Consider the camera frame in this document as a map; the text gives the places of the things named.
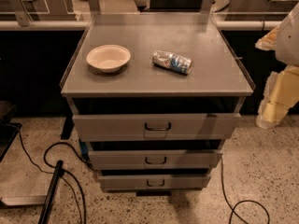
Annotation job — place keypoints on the grey drawer cabinet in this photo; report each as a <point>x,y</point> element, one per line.
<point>154,97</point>

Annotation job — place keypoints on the white paper bowl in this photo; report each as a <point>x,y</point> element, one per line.
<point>108,58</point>

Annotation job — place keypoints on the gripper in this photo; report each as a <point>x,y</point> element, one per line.
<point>288,41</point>

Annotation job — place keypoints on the grey top drawer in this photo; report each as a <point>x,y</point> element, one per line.
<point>142,127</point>

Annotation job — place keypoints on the white horizontal rail pipe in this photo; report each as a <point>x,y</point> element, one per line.
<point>82,25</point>

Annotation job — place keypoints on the grey bottom drawer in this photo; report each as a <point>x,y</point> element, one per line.
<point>153,182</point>

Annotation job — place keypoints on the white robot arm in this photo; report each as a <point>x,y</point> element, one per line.
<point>284,39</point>

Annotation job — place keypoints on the crushed silver blue can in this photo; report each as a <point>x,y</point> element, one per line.
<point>172,61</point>

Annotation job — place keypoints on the grey drawer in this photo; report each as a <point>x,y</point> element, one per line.
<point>153,182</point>
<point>154,159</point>
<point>142,127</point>

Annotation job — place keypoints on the black bar on floor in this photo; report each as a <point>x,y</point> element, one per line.
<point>51,192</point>

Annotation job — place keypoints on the dark tray left edge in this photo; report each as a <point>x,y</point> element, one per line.
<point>8,132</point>

